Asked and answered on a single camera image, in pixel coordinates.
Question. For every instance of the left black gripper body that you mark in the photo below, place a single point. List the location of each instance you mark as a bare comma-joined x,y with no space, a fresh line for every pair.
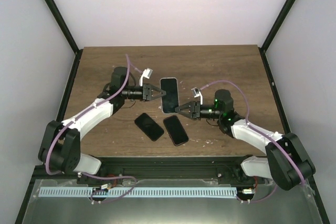
145,92

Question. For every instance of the right black frame post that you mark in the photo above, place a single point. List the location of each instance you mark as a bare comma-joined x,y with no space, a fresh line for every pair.
288,4

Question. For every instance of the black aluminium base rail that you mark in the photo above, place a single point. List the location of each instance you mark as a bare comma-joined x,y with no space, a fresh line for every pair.
233,170

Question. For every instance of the left black frame post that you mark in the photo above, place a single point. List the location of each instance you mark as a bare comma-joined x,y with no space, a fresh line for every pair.
62,25

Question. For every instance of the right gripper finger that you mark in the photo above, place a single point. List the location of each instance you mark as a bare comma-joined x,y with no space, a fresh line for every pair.
188,114
185,106

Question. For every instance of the pink phone black screen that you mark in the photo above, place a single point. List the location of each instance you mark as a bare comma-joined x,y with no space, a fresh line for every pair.
176,130

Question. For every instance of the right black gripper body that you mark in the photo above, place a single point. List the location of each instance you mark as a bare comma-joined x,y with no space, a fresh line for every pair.
197,112

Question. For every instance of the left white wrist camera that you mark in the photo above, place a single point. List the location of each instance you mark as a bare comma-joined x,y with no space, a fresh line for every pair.
146,74

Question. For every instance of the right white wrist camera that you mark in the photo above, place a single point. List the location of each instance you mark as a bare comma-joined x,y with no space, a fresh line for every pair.
197,94

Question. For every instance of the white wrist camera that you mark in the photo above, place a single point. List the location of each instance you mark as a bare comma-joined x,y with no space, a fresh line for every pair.
197,94
146,74

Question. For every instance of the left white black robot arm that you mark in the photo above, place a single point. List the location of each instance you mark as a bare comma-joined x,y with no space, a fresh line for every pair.
60,148

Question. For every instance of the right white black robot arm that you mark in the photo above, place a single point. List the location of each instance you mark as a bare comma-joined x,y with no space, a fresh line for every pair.
286,161

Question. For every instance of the black phone case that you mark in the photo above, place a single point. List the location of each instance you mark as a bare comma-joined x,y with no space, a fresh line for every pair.
149,127
176,130

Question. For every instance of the clear magsafe phone case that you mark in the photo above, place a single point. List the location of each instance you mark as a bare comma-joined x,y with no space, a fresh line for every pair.
170,95

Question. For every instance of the light blue slotted cable duct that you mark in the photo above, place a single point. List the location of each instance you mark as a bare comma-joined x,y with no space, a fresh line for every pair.
141,192

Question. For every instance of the black frame post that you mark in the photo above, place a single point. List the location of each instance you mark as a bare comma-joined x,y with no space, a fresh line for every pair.
62,25
288,4

